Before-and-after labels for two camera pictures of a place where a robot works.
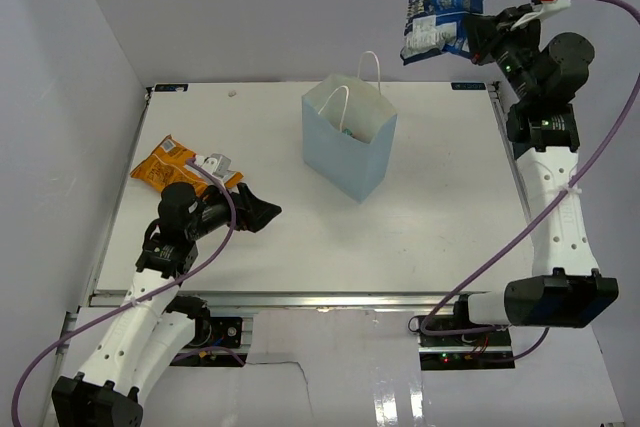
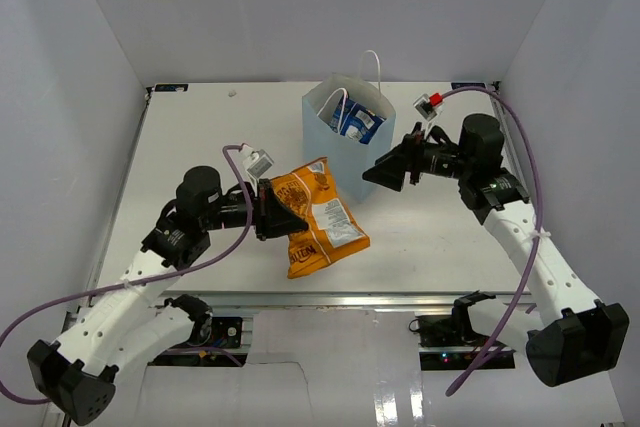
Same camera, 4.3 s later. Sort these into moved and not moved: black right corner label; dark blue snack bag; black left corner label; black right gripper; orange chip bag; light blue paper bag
Moved: black right gripper; orange chip bag; dark blue snack bag
Not moved: black right corner label; black left corner label; light blue paper bag
